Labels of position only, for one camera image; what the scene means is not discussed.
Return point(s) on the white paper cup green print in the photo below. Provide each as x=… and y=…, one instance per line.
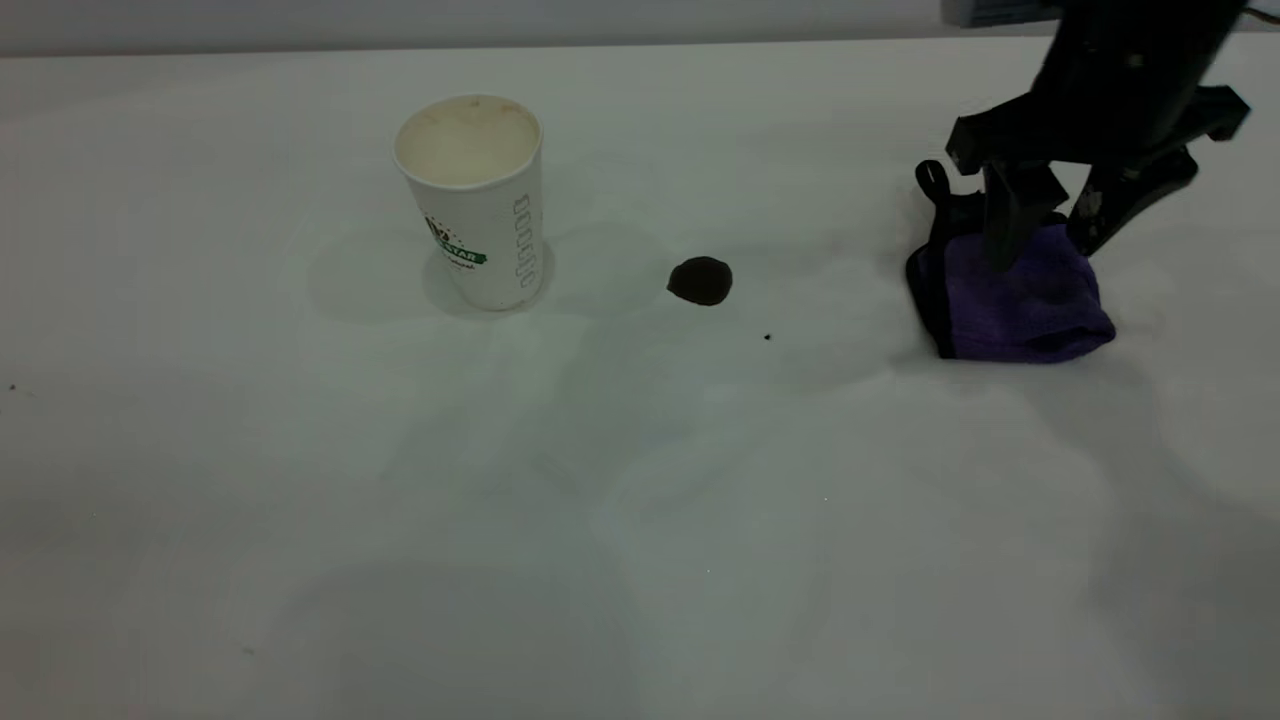
x=480, y=230

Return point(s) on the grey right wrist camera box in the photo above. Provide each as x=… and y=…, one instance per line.
x=995, y=12

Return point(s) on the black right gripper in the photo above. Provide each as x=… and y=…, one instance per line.
x=1120, y=90

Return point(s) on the dark brown coffee spill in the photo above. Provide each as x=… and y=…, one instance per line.
x=700, y=282

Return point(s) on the purple cloth black trim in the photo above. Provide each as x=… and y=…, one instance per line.
x=1040, y=310

